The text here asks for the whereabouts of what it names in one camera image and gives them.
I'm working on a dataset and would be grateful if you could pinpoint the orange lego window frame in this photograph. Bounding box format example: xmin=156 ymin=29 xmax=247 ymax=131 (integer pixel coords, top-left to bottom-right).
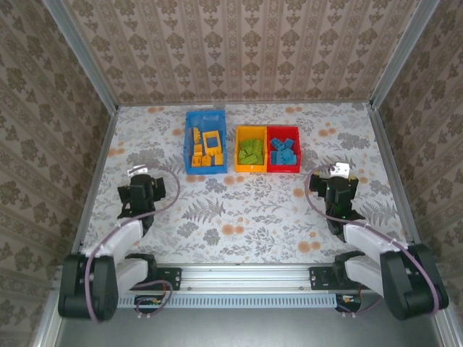
xmin=201 ymin=130 xmax=223 ymax=153

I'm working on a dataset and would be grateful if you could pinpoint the red plastic bin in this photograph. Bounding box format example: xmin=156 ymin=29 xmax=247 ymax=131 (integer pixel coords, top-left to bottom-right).
xmin=266 ymin=125 xmax=302 ymax=174

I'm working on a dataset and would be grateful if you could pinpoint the base power connector wiring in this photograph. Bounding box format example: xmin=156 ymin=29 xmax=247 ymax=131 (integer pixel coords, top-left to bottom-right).
xmin=134 ymin=294 xmax=164 ymax=307
xmin=335 ymin=293 xmax=362 ymax=312

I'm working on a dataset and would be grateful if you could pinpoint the blue plastic bin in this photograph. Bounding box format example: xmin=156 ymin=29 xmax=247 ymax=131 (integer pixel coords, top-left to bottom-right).
xmin=184 ymin=109 xmax=228 ymax=176

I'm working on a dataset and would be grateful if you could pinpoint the yellow plastic bin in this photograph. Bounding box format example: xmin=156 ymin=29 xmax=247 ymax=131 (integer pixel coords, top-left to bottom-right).
xmin=234 ymin=125 xmax=268 ymax=174

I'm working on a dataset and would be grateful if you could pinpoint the grey metal sheet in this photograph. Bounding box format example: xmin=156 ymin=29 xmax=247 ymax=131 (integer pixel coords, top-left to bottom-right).
xmin=54 ymin=307 xmax=449 ymax=347

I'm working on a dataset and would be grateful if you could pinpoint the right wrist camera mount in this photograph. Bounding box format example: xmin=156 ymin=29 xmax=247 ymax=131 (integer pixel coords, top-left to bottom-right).
xmin=331 ymin=162 xmax=351 ymax=179

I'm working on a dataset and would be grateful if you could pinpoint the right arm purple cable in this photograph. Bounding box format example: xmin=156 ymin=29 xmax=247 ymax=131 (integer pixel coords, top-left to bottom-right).
xmin=305 ymin=164 xmax=444 ymax=319

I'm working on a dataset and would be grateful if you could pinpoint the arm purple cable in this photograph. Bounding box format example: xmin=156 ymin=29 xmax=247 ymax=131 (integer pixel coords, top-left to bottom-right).
xmin=85 ymin=166 xmax=182 ymax=323
xmin=305 ymin=164 xmax=444 ymax=319

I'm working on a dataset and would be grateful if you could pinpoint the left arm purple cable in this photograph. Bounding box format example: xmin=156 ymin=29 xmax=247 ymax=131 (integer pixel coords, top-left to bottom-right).
xmin=85 ymin=166 xmax=182 ymax=323

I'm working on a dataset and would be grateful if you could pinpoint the aluminium side rail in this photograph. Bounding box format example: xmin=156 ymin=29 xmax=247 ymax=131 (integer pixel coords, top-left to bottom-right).
xmin=68 ymin=106 xmax=120 ymax=265
xmin=367 ymin=103 xmax=435 ymax=268

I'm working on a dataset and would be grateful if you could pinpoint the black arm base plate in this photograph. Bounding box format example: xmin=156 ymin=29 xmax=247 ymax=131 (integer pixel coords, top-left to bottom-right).
xmin=144 ymin=266 xmax=182 ymax=291
xmin=309 ymin=266 xmax=348 ymax=291

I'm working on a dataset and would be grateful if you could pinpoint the thin aluminium rail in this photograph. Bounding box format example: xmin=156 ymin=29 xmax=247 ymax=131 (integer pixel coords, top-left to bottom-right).
xmin=116 ymin=100 xmax=373 ymax=108

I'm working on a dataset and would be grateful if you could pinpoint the aluminium mounting rail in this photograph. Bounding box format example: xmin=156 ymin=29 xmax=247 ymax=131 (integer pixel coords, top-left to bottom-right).
xmin=54 ymin=262 xmax=413 ymax=292

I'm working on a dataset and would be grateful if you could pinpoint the white slotted cable duct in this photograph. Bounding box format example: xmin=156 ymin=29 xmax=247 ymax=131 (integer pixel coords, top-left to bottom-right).
xmin=117 ymin=293 xmax=341 ymax=309

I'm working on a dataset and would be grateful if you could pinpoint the aluminium corner post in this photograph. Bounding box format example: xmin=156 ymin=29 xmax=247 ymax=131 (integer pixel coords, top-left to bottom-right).
xmin=42 ymin=0 xmax=120 ymax=111
xmin=368 ymin=0 xmax=441 ymax=109

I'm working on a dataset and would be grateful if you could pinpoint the aluminium frame leg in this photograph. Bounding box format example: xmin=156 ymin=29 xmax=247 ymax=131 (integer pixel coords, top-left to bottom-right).
xmin=436 ymin=291 xmax=463 ymax=347
xmin=32 ymin=288 xmax=69 ymax=347

